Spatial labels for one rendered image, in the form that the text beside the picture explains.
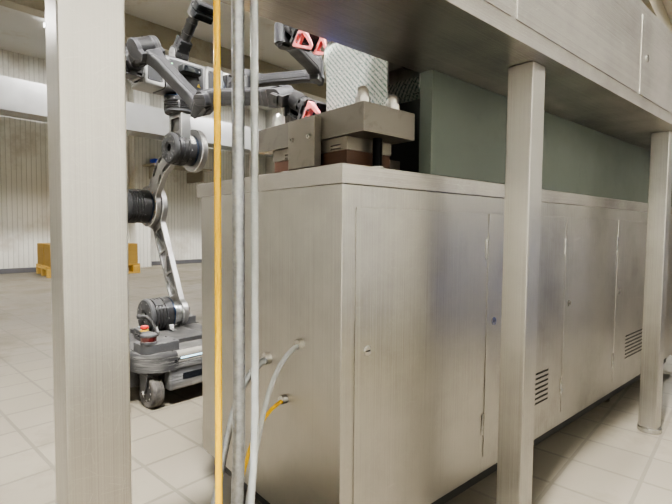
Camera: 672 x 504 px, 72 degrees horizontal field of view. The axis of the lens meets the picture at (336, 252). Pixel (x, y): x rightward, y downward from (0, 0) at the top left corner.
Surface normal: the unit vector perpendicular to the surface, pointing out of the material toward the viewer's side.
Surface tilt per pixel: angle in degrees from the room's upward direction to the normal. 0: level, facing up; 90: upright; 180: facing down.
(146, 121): 90
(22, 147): 90
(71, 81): 90
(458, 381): 90
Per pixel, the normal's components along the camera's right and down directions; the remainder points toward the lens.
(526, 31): 0.65, 0.04
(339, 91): -0.76, 0.03
